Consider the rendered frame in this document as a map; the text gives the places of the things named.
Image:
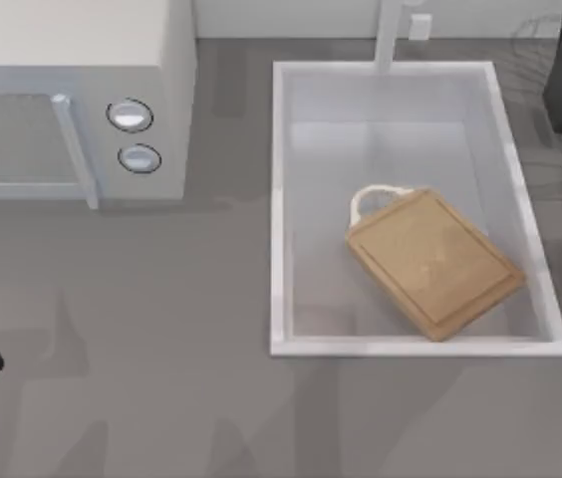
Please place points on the white sink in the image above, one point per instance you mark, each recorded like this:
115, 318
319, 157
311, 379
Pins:
326, 279

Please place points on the wooden cutting board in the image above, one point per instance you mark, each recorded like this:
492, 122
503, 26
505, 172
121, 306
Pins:
435, 264

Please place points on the small microwave knob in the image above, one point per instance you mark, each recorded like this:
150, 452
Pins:
139, 158

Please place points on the pale microwave oven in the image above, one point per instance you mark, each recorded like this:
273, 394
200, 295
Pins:
171, 99

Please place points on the large microwave knob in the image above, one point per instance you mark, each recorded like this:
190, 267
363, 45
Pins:
129, 115

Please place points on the tall white tap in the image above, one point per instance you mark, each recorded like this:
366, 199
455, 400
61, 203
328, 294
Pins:
387, 35

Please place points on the white wall socket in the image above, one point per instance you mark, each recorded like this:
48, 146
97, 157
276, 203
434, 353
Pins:
420, 26

